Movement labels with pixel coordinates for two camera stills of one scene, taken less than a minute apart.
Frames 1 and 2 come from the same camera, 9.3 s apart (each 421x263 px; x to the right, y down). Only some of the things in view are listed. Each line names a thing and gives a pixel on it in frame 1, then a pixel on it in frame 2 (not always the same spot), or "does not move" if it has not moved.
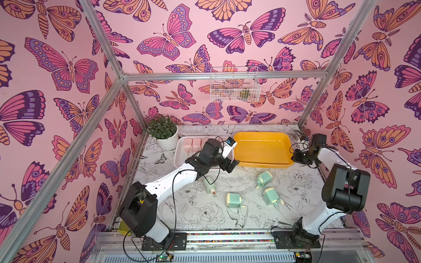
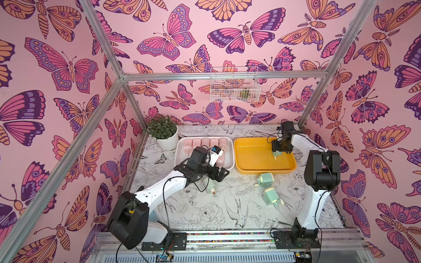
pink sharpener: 188,143 does not move
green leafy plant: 161,127 does not move
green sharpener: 234,200 -> 276,153
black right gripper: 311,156 -> 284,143
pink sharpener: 203,141 does not move
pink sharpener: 196,144 does not move
